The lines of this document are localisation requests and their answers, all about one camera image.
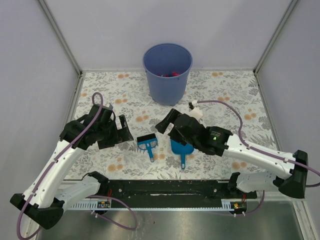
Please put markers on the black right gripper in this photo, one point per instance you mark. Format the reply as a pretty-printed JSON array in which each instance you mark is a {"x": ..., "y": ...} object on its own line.
[{"x": 162, "y": 126}]

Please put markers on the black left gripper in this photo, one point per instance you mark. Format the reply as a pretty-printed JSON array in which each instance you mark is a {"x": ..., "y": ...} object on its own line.
[{"x": 120, "y": 135}]

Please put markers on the blue plastic dustpan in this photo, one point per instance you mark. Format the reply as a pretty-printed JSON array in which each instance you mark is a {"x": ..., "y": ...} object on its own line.
[{"x": 182, "y": 151}]

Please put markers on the blue hand brush black bristles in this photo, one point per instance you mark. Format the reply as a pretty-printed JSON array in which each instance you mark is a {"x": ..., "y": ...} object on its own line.
[{"x": 148, "y": 143}]

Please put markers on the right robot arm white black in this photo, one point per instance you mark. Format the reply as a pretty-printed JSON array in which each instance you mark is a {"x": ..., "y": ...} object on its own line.
[{"x": 287, "y": 172}]

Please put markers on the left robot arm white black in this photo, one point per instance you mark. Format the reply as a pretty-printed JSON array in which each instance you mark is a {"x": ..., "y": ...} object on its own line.
[{"x": 43, "y": 202}]

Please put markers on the scraps inside bin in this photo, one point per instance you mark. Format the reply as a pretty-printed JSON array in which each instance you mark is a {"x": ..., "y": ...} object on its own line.
[{"x": 172, "y": 74}]

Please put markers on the blue plastic waste bin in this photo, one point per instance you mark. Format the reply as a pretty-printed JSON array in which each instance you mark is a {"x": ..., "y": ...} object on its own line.
[{"x": 162, "y": 59}]

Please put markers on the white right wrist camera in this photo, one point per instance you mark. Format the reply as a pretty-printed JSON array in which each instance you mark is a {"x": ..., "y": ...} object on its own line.
[{"x": 194, "y": 110}]

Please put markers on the white slotted cable duct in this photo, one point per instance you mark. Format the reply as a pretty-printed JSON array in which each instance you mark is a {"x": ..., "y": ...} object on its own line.
[{"x": 162, "y": 203}]

